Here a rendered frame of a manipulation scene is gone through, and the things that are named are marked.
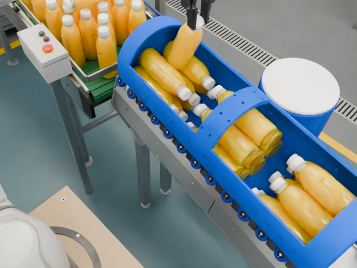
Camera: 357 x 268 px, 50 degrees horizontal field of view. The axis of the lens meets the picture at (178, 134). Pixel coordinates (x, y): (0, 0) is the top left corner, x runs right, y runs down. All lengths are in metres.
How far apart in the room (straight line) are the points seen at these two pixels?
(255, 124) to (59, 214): 0.59
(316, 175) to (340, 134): 1.78
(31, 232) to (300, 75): 1.06
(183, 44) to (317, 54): 2.24
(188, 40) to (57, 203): 0.59
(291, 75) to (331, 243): 0.71
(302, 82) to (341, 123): 1.42
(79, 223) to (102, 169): 1.28
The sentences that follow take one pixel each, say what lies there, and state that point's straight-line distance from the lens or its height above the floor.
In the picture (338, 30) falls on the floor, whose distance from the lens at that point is 3.61.
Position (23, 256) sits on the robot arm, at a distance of 0.81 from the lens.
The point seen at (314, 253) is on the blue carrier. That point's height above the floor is 1.15.
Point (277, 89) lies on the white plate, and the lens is 1.39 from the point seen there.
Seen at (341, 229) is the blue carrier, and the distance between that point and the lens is 0.94.
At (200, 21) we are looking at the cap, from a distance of 1.10.
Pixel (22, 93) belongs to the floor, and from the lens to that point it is 2.87.
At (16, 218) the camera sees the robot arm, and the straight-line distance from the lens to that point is 0.85.
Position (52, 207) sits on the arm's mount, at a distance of 1.14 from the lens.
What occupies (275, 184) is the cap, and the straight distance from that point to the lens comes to 1.03.
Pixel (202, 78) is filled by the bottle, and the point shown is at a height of 1.12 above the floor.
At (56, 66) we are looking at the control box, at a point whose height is 1.06.
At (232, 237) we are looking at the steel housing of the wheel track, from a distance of 1.26.
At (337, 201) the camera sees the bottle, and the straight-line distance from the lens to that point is 0.99.
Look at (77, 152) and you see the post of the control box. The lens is 1.94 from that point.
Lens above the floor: 2.00
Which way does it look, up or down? 53 degrees down
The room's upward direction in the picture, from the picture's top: 4 degrees clockwise
